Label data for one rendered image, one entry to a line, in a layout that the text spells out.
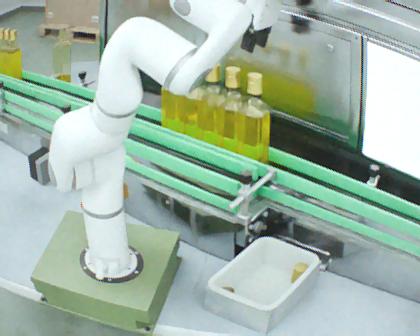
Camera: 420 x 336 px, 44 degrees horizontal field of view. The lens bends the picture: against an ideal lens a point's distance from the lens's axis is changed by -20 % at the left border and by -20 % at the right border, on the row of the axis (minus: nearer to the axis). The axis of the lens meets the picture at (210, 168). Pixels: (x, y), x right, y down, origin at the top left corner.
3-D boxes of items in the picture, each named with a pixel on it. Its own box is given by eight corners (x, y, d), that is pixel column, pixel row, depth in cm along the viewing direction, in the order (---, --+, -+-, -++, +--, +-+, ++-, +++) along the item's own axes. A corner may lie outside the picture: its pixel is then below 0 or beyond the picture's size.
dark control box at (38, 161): (59, 176, 179) (56, 152, 175) (43, 187, 174) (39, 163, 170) (45, 168, 184) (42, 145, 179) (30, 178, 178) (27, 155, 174)
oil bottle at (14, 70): (23, 90, 210) (21, 28, 195) (13, 95, 206) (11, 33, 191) (16, 87, 213) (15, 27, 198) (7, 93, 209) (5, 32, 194)
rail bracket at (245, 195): (276, 201, 145) (279, 153, 139) (233, 237, 134) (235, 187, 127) (265, 197, 147) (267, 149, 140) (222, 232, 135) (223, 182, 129)
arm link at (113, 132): (149, 112, 103) (67, 139, 95) (121, 184, 122) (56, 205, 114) (129, 73, 106) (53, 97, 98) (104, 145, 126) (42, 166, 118)
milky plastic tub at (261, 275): (317, 282, 138) (323, 256, 133) (266, 335, 122) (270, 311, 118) (259, 261, 146) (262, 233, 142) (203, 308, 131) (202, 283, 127)
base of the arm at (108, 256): (134, 290, 124) (126, 234, 116) (80, 282, 124) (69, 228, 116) (139, 248, 137) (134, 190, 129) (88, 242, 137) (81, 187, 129)
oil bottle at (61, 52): (71, 88, 206) (71, 26, 192) (62, 95, 202) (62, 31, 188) (62, 87, 208) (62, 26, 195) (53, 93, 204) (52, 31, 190)
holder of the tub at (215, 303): (326, 271, 141) (332, 248, 137) (265, 335, 123) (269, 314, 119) (271, 251, 150) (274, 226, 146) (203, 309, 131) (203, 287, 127)
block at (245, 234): (269, 229, 148) (272, 205, 144) (247, 249, 141) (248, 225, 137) (257, 224, 149) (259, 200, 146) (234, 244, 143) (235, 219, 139)
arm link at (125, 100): (129, 136, 99) (151, 81, 88) (77, 90, 101) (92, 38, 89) (179, 90, 108) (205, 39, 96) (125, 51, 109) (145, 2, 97)
